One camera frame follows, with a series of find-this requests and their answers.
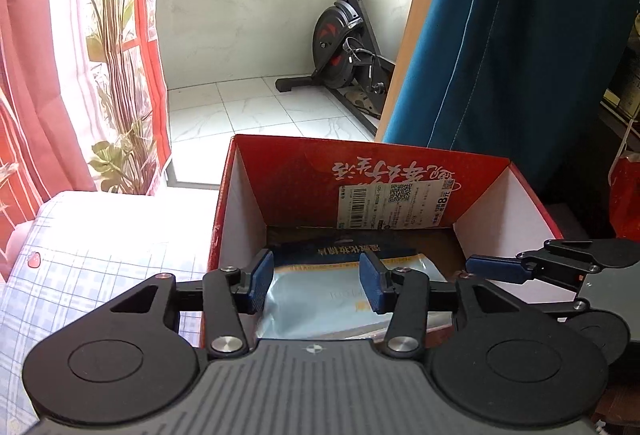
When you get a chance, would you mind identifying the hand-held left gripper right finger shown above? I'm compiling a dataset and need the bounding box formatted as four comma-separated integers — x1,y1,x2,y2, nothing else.
359,253,545,360

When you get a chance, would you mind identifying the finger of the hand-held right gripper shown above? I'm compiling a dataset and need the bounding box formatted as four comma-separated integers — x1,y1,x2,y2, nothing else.
465,238,640,285
537,298,591,317

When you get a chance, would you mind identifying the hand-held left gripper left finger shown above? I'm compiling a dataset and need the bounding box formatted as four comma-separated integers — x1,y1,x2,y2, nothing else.
102,249,276,360

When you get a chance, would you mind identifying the blue and white packet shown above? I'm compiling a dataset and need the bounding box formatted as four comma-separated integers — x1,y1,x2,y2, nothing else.
267,242,456,341

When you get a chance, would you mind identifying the red strawberry cardboard box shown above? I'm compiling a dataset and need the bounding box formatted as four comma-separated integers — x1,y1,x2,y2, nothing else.
200,134,565,351

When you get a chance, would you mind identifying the red plastic bag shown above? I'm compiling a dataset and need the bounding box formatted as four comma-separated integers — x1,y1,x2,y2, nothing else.
607,152,640,238

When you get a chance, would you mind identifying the plaid bed sheet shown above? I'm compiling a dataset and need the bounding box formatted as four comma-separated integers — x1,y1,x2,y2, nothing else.
0,189,221,416

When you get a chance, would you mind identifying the dark furniture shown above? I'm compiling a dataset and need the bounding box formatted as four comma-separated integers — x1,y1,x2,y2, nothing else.
542,5,640,247

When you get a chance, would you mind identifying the blue curtain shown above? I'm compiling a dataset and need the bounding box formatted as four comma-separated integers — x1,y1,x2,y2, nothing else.
382,0,640,203

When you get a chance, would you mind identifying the black exercise bike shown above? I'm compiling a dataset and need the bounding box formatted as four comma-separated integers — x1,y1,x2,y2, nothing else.
275,0,423,136

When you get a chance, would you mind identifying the red printed curtain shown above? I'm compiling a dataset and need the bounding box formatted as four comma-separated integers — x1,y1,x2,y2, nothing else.
0,0,173,266

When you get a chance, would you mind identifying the wooden door frame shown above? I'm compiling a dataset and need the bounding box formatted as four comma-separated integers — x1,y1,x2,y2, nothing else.
375,0,461,143

